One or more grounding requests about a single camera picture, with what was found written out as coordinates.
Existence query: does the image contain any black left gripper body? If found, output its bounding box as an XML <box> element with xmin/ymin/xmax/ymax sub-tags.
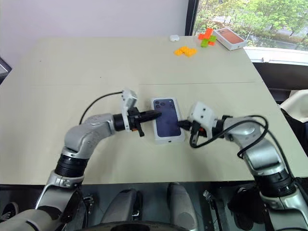
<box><xmin>127</xmin><ymin>108</ymin><xmax>145</xmax><ymax>138</ymax></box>

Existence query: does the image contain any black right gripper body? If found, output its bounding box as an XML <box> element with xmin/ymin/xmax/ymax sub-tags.
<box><xmin>191</xmin><ymin>122</ymin><xmax>205</xmax><ymax>135</ymax></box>

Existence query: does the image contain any white phone box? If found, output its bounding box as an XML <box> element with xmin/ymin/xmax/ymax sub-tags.
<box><xmin>150</xmin><ymin>96</ymin><xmax>186</xmax><ymax>145</ymax></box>

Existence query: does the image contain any phone box with orange print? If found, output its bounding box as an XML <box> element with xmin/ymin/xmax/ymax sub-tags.
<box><xmin>213</xmin><ymin>27</ymin><xmax>247</xmax><ymax>51</ymax></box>

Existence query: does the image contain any grey rounded shell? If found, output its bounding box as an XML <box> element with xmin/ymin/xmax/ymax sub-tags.
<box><xmin>167</xmin><ymin>182</ymin><xmax>199</xmax><ymax>231</ymax></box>
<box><xmin>100</xmin><ymin>189</ymin><xmax>142</xmax><ymax>224</ymax></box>

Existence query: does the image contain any green toy block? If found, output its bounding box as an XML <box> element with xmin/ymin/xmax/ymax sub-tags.
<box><xmin>201</xmin><ymin>35</ymin><xmax>217</xmax><ymax>48</ymax></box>

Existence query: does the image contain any long orange toy block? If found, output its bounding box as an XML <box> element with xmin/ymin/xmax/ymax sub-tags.
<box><xmin>198</xmin><ymin>28</ymin><xmax>214</xmax><ymax>40</ymax></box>

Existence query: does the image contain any cream cushion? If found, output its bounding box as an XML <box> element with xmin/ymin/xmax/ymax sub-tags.
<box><xmin>280</xmin><ymin>89</ymin><xmax>308</xmax><ymax>116</ymax></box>

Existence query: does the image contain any white window sill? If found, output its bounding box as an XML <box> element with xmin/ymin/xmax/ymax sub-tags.
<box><xmin>244</xmin><ymin>47</ymin><xmax>308</xmax><ymax>65</ymax></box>

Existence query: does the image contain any dark grey monitor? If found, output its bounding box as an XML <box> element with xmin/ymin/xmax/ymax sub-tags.
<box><xmin>0</xmin><ymin>56</ymin><xmax>13</xmax><ymax>85</ymax></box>

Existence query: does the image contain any black and white sneaker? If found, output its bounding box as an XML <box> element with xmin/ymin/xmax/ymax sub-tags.
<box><xmin>0</xmin><ymin>202</ymin><xmax>19</xmax><ymax>223</ymax></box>

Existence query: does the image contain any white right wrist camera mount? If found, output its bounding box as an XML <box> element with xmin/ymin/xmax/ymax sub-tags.
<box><xmin>187</xmin><ymin>101</ymin><xmax>217</xmax><ymax>138</ymax></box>

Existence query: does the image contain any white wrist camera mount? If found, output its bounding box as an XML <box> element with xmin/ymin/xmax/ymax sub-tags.
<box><xmin>187</xmin><ymin>101</ymin><xmax>217</xmax><ymax>138</ymax></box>
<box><xmin>121</xmin><ymin>89</ymin><xmax>139</xmax><ymax>128</ymax></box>

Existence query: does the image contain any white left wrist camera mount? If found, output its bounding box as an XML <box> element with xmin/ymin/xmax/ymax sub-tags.
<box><xmin>121</xmin><ymin>89</ymin><xmax>139</xmax><ymax>128</ymax></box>

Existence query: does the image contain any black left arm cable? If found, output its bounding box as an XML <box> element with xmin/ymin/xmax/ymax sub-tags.
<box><xmin>80</xmin><ymin>91</ymin><xmax>123</xmax><ymax>126</ymax></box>

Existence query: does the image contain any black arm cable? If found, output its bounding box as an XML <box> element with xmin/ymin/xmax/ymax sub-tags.
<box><xmin>80</xmin><ymin>91</ymin><xmax>123</xmax><ymax>126</ymax></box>
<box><xmin>189</xmin><ymin>115</ymin><xmax>297</xmax><ymax>186</ymax></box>

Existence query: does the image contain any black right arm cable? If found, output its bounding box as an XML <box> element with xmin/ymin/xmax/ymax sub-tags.
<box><xmin>189</xmin><ymin>115</ymin><xmax>297</xmax><ymax>186</ymax></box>

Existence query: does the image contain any black window frame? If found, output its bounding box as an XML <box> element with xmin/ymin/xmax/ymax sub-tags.
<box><xmin>184</xmin><ymin>0</ymin><xmax>200</xmax><ymax>37</ymax></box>

